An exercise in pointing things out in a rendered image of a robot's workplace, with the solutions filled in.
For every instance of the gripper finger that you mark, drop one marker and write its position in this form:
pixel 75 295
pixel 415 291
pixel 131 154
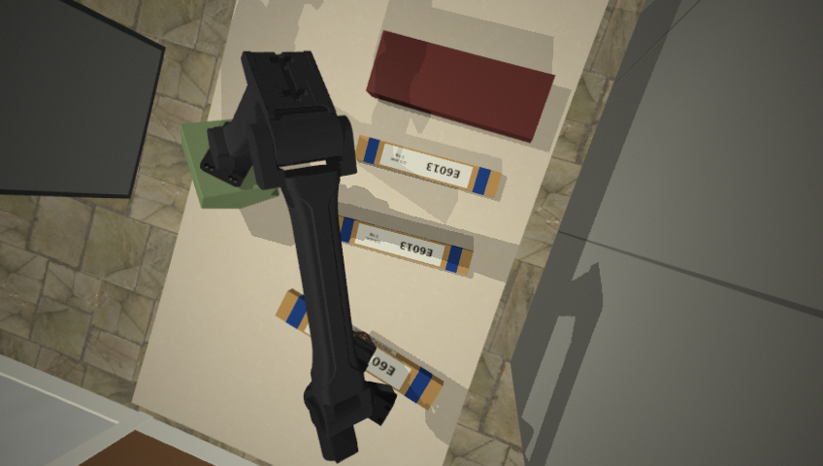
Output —
pixel 366 335

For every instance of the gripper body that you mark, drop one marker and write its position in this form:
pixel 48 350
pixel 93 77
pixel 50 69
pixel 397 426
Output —
pixel 366 352

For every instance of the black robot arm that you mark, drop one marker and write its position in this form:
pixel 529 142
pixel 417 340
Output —
pixel 297 129

